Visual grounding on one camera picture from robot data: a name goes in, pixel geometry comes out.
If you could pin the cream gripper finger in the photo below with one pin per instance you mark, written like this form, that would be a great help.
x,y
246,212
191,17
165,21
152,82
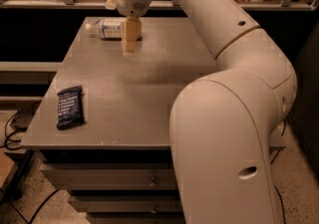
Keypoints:
x,y
111,4
132,28

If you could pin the clear plastic water bottle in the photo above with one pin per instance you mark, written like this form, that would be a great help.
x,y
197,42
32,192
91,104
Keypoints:
x,y
107,28

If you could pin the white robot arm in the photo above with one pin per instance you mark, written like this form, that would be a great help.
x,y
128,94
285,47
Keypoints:
x,y
220,125

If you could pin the dark blue snack packet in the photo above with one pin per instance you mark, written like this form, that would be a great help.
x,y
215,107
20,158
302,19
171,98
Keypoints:
x,y
70,107

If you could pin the grey drawer cabinet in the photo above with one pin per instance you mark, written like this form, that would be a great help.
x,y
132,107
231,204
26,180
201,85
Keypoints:
x,y
127,102

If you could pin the top drawer with knob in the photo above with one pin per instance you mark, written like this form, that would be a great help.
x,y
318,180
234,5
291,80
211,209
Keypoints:
x,y
101,176

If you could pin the drawer with knob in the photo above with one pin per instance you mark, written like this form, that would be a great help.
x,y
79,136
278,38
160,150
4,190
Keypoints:
x,y
131,204
101,176

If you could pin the middle drawer with knob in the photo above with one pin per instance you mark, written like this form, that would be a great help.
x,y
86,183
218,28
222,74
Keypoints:
x,y
131,204

